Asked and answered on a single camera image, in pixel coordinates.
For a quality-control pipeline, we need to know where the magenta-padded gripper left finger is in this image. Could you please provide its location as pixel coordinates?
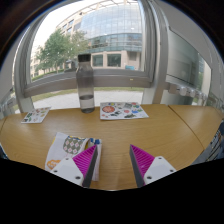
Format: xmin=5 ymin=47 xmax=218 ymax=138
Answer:
xmin=49 ymin=143 xmax=100 ymax=188

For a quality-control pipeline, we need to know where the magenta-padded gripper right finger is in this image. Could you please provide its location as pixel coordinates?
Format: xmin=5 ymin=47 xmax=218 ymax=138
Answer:
xmin=128 ymin=143 xmax=177 ymax=188

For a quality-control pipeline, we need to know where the white cartoon-print towel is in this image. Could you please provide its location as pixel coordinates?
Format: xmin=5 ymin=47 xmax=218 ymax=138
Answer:
xmin=44 ymin=131 xmax=103 ymax=183

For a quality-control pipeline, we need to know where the white sticker sheet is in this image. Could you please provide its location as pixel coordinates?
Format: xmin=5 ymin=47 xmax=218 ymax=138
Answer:
xmin=20 ymin=106 xmax=52 ymax=125
xmin=99 ymin=101 xmax=150 ymax=121

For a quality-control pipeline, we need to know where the clear grey drink bottle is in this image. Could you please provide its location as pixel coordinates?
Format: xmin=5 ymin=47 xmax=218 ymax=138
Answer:
xmin=75 ymin=53 xmax=96 ymax=114

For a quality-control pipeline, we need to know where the white framed window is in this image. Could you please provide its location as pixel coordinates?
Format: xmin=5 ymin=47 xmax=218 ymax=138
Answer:
xmin=13 ymin=0 xmax=171 ymax=114

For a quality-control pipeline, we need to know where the green tree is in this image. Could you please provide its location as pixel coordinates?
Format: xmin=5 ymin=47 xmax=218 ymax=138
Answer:
xmin=34 ymin=28 xmax=91 ymax=74

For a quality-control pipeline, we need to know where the glass office building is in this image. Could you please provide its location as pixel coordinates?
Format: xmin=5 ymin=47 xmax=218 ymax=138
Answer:
xmin=29 ymin=3 xmax=146 ymax=73

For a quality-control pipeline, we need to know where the white wall socket row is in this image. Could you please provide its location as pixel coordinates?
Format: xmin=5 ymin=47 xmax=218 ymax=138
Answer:
xmin=166 ymin=82 xmax=209 ymax=101

